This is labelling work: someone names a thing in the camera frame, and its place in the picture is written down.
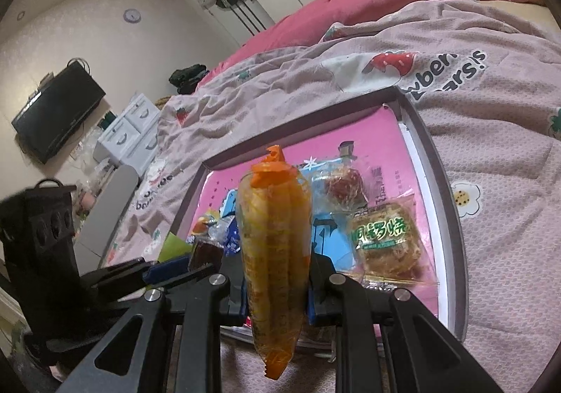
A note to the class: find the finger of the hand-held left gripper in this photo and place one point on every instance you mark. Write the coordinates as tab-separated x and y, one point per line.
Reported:
168	268
184	283

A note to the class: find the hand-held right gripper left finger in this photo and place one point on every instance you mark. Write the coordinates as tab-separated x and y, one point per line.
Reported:
210	309

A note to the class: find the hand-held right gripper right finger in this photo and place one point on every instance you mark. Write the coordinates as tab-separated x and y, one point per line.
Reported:
350	309

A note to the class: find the light green snack packet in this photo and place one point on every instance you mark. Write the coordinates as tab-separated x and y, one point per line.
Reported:
175	246

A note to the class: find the brown cake packet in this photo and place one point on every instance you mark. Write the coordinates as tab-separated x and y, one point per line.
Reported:
204	255

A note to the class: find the yellow snack packet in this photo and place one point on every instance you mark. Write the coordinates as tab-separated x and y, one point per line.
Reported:
202	224

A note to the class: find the blue cookie packet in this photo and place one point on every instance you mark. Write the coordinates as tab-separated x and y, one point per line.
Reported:
228	226

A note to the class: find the green label pastry packet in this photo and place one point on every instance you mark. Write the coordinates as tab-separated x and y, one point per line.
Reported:
385	244

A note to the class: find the orange rice cracker packet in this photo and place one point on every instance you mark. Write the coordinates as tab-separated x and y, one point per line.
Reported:
274	252

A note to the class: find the clear packet of red pastry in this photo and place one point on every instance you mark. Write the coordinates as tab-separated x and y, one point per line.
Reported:
344	189

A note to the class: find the grey shallow cardboard box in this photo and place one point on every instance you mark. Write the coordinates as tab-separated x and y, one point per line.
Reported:
438	182

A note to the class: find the white drawer chest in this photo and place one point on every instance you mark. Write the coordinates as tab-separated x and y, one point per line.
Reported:
131	121

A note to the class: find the black television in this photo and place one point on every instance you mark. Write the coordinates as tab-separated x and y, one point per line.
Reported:
57	112

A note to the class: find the dark green object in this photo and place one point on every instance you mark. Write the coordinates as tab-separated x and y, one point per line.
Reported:
108	121

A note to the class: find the dark clothing pile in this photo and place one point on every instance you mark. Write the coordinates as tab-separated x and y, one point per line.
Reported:
188	75

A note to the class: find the pink strawberry printed blanket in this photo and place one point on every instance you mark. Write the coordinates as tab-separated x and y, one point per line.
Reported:
482	121

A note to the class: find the black coat rack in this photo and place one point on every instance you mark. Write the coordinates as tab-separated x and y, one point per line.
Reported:
245	18

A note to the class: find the beige bed sheet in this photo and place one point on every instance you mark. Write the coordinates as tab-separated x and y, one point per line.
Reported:
517	3

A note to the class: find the round wall clock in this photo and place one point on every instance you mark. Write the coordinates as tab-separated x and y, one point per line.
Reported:
132	15

